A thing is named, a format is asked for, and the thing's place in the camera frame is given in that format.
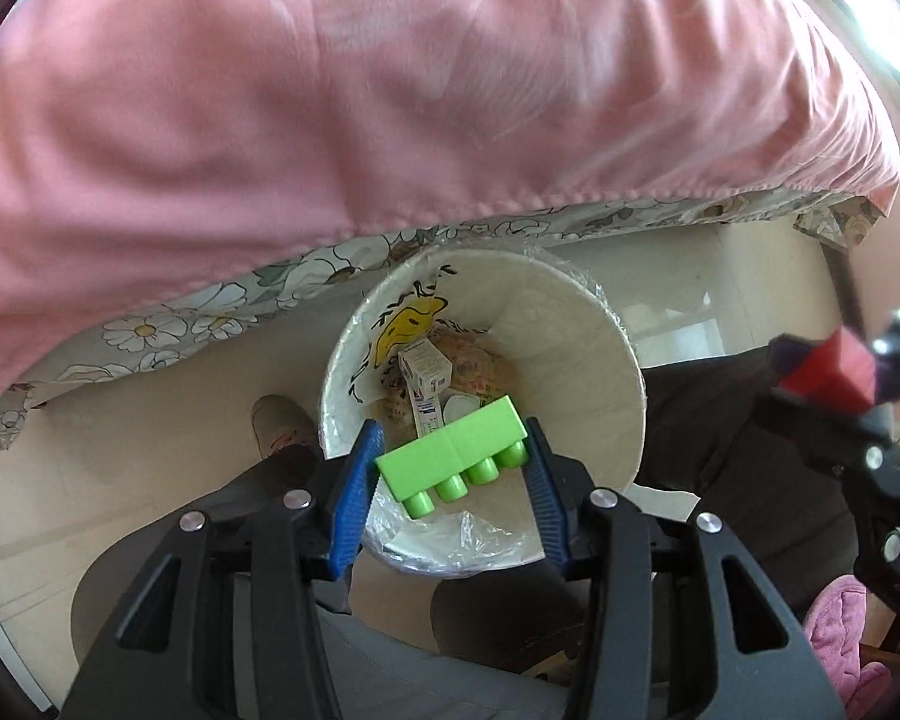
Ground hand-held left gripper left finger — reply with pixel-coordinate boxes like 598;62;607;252
60;420;386;720

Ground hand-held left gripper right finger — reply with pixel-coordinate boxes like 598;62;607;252
523;418;845;720

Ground red block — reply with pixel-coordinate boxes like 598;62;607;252
784;326;880;415

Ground green building block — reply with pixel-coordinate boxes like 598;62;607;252
375;395;530;520

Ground small white box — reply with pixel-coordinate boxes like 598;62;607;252
411;388;449;440

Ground white brown milk carton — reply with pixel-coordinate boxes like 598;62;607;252
399;340;453;398

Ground cream waste bin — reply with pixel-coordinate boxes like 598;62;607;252
320;246;650;578

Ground pink quilted cushion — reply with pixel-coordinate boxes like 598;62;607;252
804;574;895;720

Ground orange printed packet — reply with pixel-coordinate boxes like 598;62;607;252
439;337;515;400

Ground cream bed base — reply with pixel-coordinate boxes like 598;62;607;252
0;221;732;541

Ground grey floral bed skirt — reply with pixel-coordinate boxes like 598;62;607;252
0;191;890;511

